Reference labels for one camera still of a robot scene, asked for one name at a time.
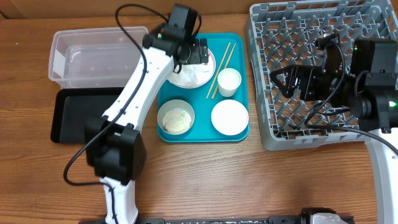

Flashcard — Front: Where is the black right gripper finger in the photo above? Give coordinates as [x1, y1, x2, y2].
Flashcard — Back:
[281, 89, 303, 99]
[269, 65, 295, 93]

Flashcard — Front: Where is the white napkin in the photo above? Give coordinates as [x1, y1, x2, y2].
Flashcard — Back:
[177, 64, 211, 88]

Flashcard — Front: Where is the white paper cup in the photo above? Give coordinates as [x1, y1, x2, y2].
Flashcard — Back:
[217, 68, 241, 97]

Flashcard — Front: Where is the pink small bowl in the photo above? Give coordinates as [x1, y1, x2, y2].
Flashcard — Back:
[211, 100, 249, 136]

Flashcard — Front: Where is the grey-green bowl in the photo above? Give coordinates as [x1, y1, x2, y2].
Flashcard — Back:
[157, 100, 195, 136]

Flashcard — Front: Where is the white rice pile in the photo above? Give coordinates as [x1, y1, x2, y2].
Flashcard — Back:
[162, 108, 192, 134]

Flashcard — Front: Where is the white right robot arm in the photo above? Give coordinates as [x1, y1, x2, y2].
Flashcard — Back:
[270, 35, 397, 223]

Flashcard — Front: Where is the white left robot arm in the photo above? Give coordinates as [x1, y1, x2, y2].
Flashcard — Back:
[84, 4, 208, 223]

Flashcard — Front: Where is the grey dishwasher rack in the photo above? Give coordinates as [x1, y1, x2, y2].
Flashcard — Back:
[245, 0, 397, 151]

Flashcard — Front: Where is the pink round plate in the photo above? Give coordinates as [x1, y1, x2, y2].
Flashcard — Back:
[167, 49, 216, 88]

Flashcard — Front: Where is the right wooden chopstick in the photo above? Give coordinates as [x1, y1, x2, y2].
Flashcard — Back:
[211, 42, 237, 100]

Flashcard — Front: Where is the teal plastic tray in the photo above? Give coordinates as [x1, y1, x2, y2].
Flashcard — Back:
[157, 33, 250, 143]

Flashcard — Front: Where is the clear plastic bin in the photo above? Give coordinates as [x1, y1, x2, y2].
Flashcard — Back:
[49, 27, 141, 88]

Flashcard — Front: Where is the black plastic tray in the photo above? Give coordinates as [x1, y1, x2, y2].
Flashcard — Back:
[50, 87, 123, 144]

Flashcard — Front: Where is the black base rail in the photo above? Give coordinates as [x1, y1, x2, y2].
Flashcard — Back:
[79, 207, 355, 224]

